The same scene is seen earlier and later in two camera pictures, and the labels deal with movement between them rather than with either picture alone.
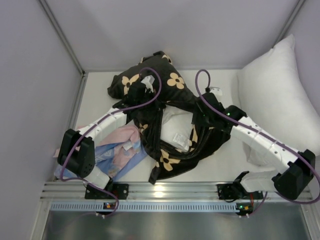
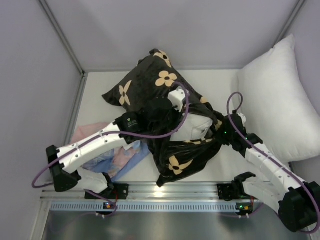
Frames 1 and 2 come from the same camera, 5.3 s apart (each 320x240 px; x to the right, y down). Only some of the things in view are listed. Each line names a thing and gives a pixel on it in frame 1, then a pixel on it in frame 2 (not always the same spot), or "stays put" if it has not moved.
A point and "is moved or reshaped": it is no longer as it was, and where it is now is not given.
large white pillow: (273, 95) stays put
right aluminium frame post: (287, 28) stays put
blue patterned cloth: (115, 159) stays put
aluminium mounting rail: (77, 190) stays put
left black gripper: (136, 89) -> (173, 116)
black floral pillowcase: (145, 87) is moved or reshaped
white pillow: (176, 127) is moved or reshaped
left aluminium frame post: (61, 34) stays put
